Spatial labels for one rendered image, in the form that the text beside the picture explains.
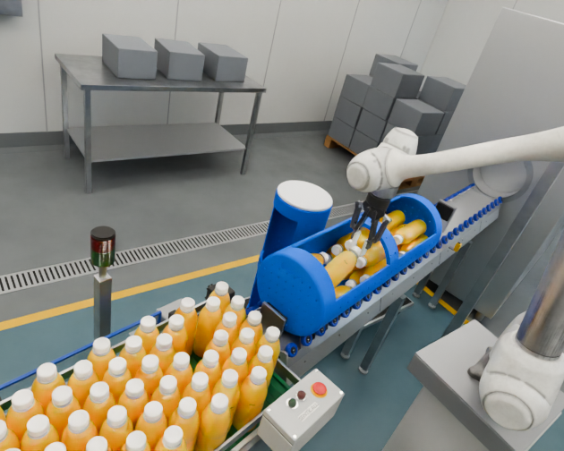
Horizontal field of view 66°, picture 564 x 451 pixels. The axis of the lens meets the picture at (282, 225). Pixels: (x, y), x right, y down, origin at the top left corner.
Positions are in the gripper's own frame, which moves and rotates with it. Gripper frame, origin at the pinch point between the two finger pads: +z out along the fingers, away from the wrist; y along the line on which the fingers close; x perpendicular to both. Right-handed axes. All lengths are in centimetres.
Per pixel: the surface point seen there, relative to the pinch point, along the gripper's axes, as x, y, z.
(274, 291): 27.2, 10.0, 16.2
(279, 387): 40, -10, 33
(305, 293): 27.1, -1.2, 8.3
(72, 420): 96, 3, 12
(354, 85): -334, 222, 39
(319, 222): -37, 39, 27
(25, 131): -16, 336, 109
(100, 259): 72, 38, 5
